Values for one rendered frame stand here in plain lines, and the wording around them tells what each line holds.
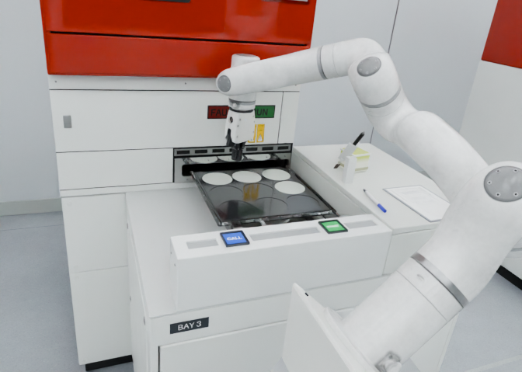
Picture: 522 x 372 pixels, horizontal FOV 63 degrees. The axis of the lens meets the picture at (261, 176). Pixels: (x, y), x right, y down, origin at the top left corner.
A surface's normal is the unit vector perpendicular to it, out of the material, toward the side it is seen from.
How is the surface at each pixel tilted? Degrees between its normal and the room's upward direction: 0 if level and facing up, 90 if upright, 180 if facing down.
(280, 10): 90
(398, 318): 55
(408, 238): 90
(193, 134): 90
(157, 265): 0
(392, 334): 60
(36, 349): 0
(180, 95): 90
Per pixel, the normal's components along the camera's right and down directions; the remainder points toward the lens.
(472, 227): -0.78, 0.04
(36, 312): 0.09, -0.91
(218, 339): 0.36, 0.40
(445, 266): -0.40, -0.38
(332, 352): -0.93, 0.07
